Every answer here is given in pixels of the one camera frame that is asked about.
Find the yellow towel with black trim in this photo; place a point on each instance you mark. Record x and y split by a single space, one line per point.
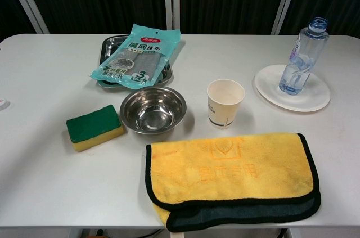
225 170

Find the stainless steel tray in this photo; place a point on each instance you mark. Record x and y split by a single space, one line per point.
108 45

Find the clear plastic water bottle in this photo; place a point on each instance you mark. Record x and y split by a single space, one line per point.
298 63

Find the white slanted frame post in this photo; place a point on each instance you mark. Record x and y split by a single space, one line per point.
40 27
282 15

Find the small white round cap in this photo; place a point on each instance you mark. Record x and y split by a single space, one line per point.
3 104

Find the white paper cup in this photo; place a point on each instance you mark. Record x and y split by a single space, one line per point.
222 111

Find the white round plate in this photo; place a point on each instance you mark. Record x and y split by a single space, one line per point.
309 100

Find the green and yellow sponge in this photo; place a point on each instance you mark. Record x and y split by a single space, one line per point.
92 125

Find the teal cleaning cloth package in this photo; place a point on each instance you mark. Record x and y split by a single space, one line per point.
135 58

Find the stainless steel bowl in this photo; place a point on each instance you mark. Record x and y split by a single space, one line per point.
153 111

